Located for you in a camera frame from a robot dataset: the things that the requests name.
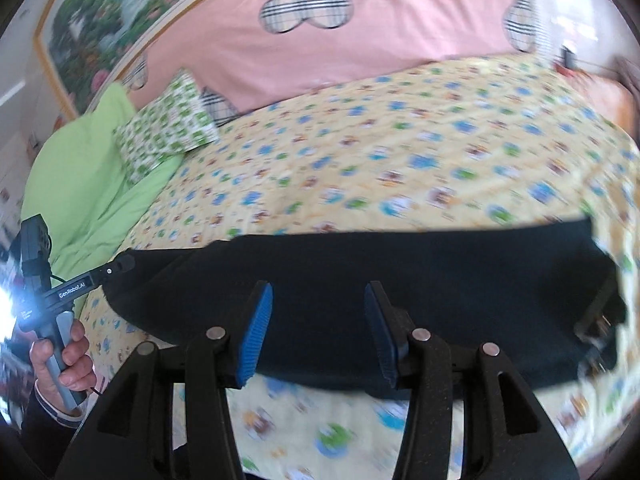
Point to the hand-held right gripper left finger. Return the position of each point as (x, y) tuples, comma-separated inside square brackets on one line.
[(257, 321)]

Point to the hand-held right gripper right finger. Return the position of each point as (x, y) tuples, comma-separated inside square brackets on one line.
[(378, 321)]

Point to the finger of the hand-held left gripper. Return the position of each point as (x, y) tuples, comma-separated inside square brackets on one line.
[(120, 263)]

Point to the black pants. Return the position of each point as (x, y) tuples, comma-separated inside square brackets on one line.
[(360, 300)]

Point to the person's left forearm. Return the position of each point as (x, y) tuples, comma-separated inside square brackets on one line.
[(45, 425)]

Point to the person's left hand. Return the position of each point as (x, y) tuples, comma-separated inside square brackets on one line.
[(64, 355)]

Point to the light green blanket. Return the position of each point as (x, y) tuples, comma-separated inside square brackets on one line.
[(95, 180)]

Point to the green printed pillow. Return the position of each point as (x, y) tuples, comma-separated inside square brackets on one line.
[(165, 125)]

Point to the yellow printed bed sheet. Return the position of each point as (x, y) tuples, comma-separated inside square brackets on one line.
[(380, 170)]

